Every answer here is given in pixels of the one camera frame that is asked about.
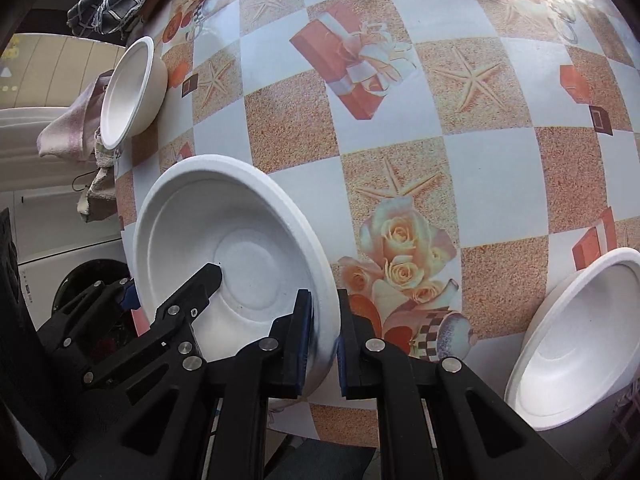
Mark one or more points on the red broom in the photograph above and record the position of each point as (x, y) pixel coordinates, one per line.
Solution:
(140, 322)

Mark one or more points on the dark teal cloth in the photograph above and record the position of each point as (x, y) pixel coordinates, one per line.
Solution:
(325, 460)

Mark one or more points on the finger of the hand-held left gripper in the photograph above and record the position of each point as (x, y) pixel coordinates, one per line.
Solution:
(192, 295)

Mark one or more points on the blue dustpan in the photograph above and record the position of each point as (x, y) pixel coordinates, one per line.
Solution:
(132, 297)

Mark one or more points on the white washing machine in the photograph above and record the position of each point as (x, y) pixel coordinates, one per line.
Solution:
(50, 265)

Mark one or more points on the pink towel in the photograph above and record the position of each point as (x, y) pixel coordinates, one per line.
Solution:
(70, 130)

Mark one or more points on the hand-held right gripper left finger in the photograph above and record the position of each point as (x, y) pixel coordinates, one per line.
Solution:
(305, 355)

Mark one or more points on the beige hanging cloth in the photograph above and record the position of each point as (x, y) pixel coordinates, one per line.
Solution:
(100, 195)

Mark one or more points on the large white bowl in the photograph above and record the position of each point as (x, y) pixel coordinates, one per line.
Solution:
(240, 230)

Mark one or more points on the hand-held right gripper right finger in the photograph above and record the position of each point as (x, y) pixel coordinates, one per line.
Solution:
(343, 365)

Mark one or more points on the small white bowl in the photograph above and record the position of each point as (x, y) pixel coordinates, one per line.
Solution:
(127, 95)
(575, 355)

